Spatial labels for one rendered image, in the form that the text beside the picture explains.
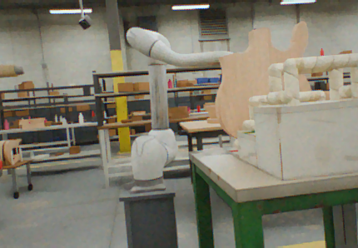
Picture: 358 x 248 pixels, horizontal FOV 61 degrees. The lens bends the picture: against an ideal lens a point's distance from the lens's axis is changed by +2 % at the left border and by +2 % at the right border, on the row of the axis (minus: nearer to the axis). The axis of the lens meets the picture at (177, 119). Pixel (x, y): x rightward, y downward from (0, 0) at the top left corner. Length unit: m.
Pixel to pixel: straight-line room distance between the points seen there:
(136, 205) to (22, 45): 11.42
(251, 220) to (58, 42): 11.89
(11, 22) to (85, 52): 2.68
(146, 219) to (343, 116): 1.06
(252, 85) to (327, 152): 0.41
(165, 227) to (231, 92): 0.80
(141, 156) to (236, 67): 0.70
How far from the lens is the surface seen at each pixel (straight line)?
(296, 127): 0.75
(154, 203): 1.54
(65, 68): 12.18
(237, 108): 1.08
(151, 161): 1.54
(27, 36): 12.68
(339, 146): 0.81
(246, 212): 0.73
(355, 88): 0.85
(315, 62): 0.79
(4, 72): 0.89
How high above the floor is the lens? 1.13
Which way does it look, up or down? 3 degrees down
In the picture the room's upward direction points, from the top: 5 degrees counter-clockwise
